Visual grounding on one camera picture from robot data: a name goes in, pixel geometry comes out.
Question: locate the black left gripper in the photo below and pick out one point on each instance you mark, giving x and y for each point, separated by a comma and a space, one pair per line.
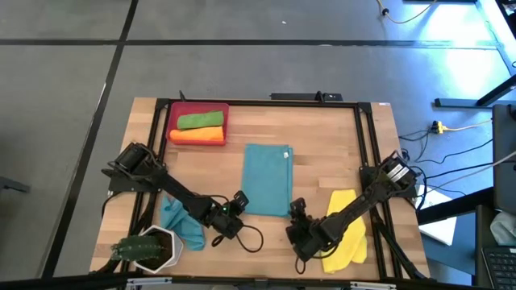
225, 223

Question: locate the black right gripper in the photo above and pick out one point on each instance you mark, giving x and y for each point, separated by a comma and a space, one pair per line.
310, 237

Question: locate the teal microfiber towel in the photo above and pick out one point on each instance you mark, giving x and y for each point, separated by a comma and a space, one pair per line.
266, 181
185, 229

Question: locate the orange microfiber towel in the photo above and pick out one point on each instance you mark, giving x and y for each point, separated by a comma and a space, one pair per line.
197, 135

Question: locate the green microfiber towel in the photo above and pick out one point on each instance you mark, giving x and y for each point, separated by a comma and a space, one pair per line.
199, 120

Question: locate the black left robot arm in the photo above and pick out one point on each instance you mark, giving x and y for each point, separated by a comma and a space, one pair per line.
177, 193

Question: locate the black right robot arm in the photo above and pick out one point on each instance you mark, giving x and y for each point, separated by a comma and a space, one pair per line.
363, 201

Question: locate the yellow microfiber towel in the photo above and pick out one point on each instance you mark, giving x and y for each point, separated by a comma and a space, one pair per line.
354, 241

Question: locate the pink plastic basket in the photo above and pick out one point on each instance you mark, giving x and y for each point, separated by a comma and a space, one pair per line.
175, 110

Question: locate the white hexagonal plant pot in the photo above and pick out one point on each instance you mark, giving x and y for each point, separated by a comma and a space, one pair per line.
175, 249

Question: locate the black rig beam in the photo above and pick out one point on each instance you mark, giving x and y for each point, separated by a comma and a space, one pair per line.
258, 282

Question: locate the green cactus plant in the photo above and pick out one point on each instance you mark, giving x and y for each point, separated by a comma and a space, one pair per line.
137, 247

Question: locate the white paper sheet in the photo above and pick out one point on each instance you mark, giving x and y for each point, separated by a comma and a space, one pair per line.
441, 229

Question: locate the black laptop keyboard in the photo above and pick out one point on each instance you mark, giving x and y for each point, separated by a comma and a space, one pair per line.
500, 266

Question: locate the grey cloth bundle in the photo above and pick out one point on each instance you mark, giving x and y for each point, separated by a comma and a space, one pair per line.
504, 227

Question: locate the black desk leg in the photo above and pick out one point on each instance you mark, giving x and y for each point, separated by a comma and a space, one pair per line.
463, 102

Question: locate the black monitor panel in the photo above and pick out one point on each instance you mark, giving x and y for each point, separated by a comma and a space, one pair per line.
504, 161

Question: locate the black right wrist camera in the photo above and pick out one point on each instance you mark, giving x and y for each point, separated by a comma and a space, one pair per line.
298, 207

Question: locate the black aluminium table frame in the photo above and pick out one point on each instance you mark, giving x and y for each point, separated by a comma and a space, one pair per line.
282, 103

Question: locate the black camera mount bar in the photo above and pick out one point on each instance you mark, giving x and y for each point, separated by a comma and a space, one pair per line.
298, 96

